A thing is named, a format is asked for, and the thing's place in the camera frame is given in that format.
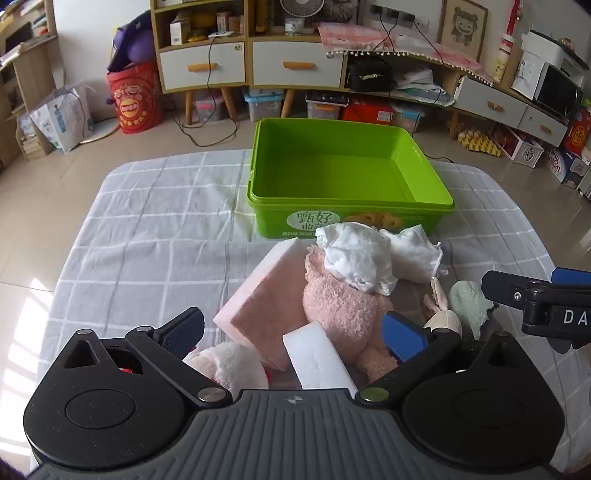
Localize white sideboard drawer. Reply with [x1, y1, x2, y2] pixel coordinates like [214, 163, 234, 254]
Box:
[455, 78, 527, 129]
[517, 106, 568, 147]

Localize yellow egg carton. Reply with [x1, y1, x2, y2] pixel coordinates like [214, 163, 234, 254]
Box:
[457, 129, 502, 157]

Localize grey checked bed sheet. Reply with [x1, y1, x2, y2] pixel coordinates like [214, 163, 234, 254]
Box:
[39, 148, 591, 407]

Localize white cloth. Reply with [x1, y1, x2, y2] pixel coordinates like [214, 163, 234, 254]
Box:
[381, 224, 444, 283]
[315, 222, 399, 296]

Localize white sponge block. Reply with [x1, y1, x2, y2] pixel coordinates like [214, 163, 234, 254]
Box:
[283, 320, 358, 391]

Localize white and red bottle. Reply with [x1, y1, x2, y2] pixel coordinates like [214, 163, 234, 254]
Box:
[494, 32, 515, 84]

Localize white cabinet drawer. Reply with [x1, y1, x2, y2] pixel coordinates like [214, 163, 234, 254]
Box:
[159, 42, 247, 92]
[252, 41, 345, 88]

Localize small beige fabric piece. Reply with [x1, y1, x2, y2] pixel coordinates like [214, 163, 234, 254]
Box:
[422, 277, 462, 333]

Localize pink fluffy cloth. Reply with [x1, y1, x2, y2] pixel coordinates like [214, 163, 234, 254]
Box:
[302, 246, 400, 386]

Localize pink tasselled cloth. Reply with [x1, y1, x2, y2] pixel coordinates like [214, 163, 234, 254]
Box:
[318, 22, 495, 86]

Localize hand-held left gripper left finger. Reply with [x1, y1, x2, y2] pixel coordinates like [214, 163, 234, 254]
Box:
[62, 307, 234, 408]

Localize purple plush toy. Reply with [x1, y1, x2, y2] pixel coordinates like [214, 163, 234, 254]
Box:
[107, 11, 153, 72]

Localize green plastic box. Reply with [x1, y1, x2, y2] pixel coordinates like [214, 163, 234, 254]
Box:
[246, 117, 457, 239]

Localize storage box orange handle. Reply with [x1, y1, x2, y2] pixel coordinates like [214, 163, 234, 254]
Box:
[305, 91, 349, 121]

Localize white paper bag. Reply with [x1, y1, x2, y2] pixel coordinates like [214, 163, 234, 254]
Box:
[30, 85, 95, 154]

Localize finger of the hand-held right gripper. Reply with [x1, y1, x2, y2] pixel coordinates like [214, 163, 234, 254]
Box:
[481, 270, 551, 312]
[551, 267, 591, 286]

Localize white box red print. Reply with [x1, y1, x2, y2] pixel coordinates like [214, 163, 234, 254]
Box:
[489, 124, 546, 168]

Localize black power cable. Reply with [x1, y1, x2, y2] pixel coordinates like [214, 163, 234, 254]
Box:
[173, 38, 241, 148]

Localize red cardboard box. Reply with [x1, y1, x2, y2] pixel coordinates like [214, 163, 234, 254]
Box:
[342, 102, 395, 127]

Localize white and red plush toy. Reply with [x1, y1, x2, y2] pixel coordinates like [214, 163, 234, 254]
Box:
[184, 342, 271, 398]

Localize wooden cabinet with shelves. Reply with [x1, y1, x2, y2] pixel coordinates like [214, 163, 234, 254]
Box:
[150, 0, 349, 125]

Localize pink sponge block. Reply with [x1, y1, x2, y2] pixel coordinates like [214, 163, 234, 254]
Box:
[213, 237, 315, 372]

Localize black and white microwave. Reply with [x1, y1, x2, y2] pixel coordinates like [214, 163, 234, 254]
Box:
[533, 62, 583, 118]

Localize green towel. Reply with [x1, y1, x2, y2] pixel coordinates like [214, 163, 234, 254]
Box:
[449, 280, 495, 340]

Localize low wooden sideboard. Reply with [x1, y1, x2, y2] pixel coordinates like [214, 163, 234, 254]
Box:
[344, 46, 573, 148]

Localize wooden desk with shelves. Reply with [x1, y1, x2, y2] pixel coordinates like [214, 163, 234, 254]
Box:
[0, 0, 61, 162]

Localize wall socket strip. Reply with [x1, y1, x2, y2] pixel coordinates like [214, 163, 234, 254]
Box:
[369, 4, 416, 25]

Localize red printed bag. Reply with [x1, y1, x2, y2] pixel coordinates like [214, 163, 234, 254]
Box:
[107, 62, 163, 134]

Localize framed cartoon picture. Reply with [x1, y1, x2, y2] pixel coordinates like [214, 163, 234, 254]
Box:
[436, 0, 489, 49]

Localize black bag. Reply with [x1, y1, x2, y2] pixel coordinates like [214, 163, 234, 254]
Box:
[347, 58, 393, 93]

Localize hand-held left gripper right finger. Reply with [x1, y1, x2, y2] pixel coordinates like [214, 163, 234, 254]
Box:
[355, 311, 532, 402]

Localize clear storage box blue lid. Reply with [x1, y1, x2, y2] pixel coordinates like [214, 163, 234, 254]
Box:
[242, 88, 284, 121]

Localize white desk fan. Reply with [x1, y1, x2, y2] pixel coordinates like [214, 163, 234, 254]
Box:
[279, 0, 326, 37]

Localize white printer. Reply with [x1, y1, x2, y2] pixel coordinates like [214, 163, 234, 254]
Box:
[522, 30, 589, 70]

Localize cat picture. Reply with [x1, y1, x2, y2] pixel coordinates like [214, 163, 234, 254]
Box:
[323, 0, 361, 21]

